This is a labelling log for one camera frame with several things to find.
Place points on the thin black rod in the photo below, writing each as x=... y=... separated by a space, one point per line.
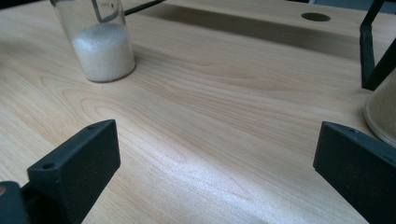
x=143 y=6

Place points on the glass jar of white granules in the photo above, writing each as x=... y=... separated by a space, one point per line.
x=104 y=53

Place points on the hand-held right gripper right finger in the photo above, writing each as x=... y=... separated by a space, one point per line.
x=358 y=168

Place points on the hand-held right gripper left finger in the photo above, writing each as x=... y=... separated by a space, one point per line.
x=77 y=168

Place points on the metal spoon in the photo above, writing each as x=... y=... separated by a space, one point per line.
x=106 y=17

